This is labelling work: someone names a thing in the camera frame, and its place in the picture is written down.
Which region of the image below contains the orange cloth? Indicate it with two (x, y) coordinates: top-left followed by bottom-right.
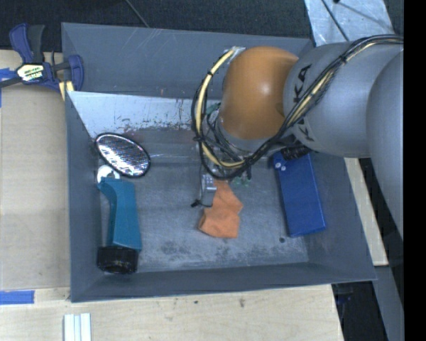
(197, 179), (244, 239)

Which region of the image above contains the grey metal bin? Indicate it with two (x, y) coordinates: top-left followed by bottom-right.
(60, 21), (378, 303)

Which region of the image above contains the black cylinder on white bracket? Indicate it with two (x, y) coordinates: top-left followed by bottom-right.
(278, 144), (312, 163)

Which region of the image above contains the teal spray trigger head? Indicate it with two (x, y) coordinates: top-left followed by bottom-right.
(95, 164), (143, 275)

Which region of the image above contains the blue flat block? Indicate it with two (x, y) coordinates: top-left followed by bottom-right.
(271, 150), (327, 239)

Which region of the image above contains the shiny oval black-rimmed disc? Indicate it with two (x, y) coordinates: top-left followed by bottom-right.
(94, 132), (152, 179)

